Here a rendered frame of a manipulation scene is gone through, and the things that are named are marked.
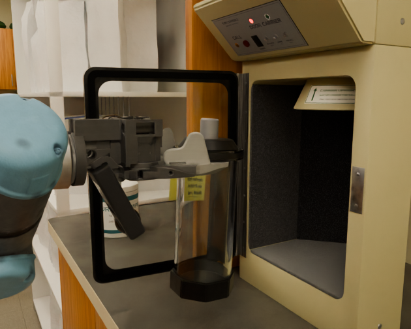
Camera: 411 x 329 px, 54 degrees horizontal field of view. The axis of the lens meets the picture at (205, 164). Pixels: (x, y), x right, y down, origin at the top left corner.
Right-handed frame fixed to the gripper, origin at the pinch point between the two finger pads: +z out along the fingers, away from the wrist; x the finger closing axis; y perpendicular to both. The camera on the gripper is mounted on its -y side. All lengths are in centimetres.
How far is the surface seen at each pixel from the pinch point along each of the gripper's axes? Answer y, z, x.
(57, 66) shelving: 21, -3, 101
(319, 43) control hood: 18.3, 15.4, -7.2
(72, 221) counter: -29, -4, 79
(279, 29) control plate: 21.0, 12.5, -1.2
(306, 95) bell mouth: 10.7, 21.0, 1.0
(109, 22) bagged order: 40, 19, 112
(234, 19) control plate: 23.5, 9.9, 7.7
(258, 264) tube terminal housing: -23.8, 19.1, 10.6
